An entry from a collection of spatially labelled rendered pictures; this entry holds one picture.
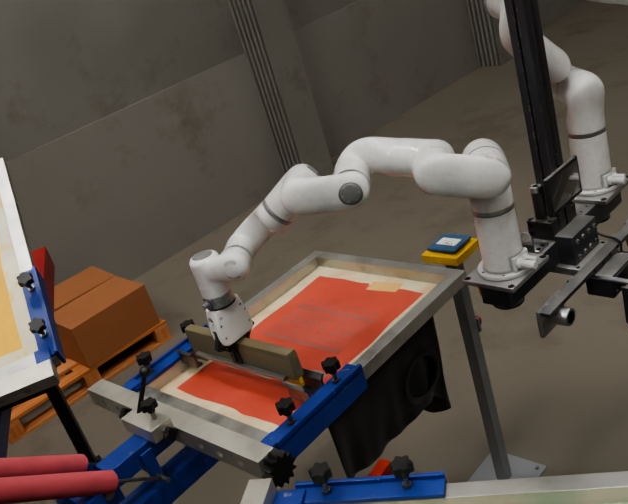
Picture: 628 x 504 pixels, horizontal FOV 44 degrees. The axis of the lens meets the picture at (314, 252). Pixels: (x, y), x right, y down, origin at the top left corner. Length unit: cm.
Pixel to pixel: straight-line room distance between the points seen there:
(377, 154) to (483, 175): 24
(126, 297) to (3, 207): 193
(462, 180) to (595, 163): 57
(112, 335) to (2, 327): 209
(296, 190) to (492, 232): 45
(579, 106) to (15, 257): 163
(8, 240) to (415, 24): 553
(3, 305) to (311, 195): 106
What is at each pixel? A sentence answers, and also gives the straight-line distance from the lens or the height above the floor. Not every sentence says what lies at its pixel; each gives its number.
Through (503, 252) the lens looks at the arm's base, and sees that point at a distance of 179.
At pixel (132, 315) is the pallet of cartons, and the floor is 25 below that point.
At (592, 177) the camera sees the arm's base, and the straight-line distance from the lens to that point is 213.
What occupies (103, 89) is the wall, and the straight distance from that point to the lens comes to 540.
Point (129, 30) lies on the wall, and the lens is 553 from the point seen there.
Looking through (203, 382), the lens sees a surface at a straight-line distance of 213.
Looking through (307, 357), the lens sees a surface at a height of 96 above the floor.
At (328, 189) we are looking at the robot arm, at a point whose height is 147.
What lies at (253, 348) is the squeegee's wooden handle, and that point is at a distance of 191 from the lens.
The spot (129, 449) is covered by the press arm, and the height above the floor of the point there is 104.
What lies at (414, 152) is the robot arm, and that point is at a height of 148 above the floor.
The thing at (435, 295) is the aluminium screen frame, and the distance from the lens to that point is 210.
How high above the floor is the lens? 203
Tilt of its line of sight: 24 degrees down
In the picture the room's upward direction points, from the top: 18 degrees counter-clockwise
